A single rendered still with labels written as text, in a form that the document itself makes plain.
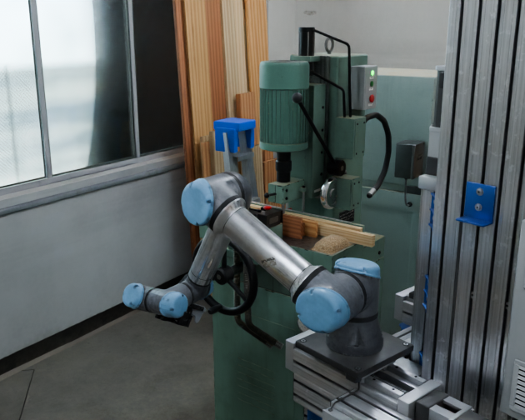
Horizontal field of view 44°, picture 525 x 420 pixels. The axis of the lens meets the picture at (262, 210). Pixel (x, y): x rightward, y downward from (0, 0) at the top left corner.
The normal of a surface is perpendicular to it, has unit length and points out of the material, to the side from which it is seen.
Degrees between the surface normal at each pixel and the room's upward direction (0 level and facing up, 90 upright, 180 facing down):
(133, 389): 0
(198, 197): 86
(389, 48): 90
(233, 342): 90
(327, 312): 94
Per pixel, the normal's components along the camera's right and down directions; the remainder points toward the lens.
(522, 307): -0.75, 0.18
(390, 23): -0.56, 0.23
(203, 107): 0.82, 0.11
